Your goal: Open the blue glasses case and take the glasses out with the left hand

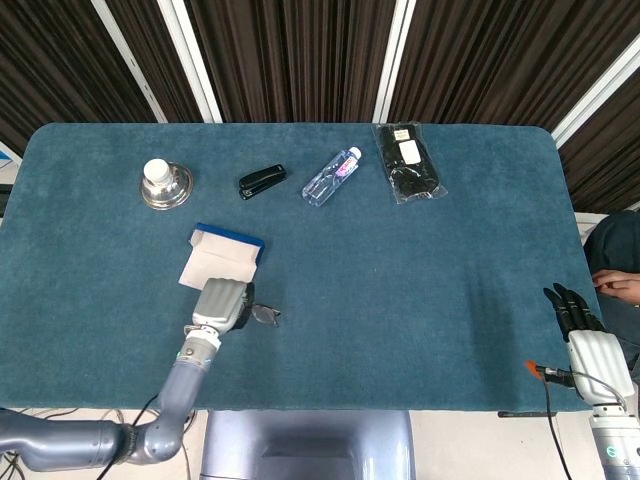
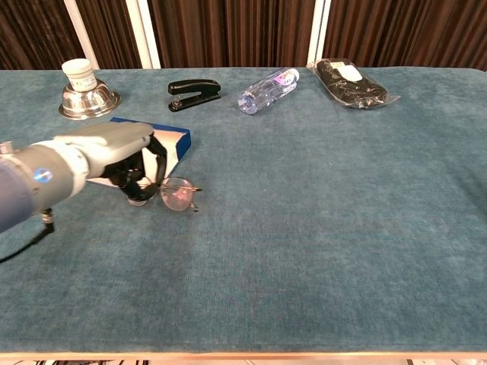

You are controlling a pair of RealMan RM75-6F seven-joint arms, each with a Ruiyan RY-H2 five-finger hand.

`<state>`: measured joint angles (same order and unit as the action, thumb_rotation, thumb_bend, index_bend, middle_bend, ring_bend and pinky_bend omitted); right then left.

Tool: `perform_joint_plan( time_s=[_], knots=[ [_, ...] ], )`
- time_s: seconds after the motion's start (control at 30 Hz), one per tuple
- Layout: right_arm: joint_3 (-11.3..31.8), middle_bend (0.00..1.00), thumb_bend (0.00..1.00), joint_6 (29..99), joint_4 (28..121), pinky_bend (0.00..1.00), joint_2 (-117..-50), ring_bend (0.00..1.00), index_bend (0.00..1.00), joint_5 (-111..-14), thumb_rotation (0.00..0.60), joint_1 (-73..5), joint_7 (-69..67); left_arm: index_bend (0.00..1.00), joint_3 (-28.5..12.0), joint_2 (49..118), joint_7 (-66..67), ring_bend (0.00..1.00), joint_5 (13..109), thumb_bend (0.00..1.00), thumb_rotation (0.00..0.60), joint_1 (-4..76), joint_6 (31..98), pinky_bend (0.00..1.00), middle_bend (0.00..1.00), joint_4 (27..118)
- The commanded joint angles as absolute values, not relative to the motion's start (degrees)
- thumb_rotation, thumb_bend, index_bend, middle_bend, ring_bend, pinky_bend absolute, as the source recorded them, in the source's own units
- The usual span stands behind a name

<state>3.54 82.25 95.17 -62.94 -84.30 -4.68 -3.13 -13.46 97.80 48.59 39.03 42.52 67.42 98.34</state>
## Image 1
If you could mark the small white capped bottle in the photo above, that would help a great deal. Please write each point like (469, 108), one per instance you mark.
(156, 171)

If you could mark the black stapler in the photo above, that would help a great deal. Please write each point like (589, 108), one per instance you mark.
(262, 180)

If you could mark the eyeglasses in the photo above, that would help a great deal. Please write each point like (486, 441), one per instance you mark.
(262, 314)

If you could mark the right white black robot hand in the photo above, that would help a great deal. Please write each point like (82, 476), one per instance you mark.
(600, 360)

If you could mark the clear plastic water bottle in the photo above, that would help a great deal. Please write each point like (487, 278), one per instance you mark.
(327, 177)

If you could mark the black socks in plastic bag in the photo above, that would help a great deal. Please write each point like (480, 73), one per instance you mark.
(410, 170)

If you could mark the teal table mat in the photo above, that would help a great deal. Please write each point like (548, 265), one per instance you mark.
(375, 310)

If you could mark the blue printed glasses case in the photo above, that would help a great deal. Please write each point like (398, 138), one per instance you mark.
(220, 257)

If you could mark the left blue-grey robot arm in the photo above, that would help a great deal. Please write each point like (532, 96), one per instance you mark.
(180, 395)

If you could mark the white frame post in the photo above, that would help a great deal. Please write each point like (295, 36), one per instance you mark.
(130, 60)
(392, 65)
(595, 95)
(192, 60)

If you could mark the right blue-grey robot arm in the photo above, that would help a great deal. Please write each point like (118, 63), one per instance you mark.
(619, 445)

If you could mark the stainless steel bowl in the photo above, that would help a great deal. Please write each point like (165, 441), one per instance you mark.
(172, 192)

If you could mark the person bare hand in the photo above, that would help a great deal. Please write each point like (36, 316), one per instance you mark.
(622, 285)

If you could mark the blue white sign board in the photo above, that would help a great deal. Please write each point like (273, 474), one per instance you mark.
(7, 160)

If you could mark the person in dark clothes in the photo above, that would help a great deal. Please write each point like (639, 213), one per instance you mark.
(617, 245)

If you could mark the blue-grey robot torso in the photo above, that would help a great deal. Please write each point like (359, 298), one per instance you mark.
(307, 445)

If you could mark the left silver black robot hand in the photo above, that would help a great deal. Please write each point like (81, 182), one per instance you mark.
(220, 305)

